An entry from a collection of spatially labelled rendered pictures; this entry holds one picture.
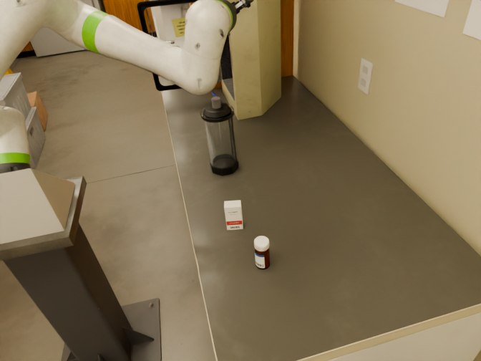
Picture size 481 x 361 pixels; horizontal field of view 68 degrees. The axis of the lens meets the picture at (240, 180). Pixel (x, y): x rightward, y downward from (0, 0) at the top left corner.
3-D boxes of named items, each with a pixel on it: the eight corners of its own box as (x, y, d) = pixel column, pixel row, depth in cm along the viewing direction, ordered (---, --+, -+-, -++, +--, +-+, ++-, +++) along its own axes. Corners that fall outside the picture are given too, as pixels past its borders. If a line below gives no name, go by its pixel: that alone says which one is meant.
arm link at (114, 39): (95, 16, 96) (124, 14, 105) (94, 58, 102) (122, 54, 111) (209, 61, 87) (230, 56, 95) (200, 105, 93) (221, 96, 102)
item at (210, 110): (228, 108, 120) (227, 89, 116) (235, 120, 113) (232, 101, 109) (202, 113, 119) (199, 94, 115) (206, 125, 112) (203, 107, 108)
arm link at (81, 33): (37, 26, 102) (53, -14, 101) (69, 44, 114) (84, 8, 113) (85, 46, 97) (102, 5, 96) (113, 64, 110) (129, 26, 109)
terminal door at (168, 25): (218, 84, 176) (207, -6, 151) (157, 92, 174) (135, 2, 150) (218, 83, 177) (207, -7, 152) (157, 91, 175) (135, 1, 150)
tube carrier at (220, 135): (235, 153, 133) (229, 100, 120) (242, 170, 124) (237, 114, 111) (206, 160, 131) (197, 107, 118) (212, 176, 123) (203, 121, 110)
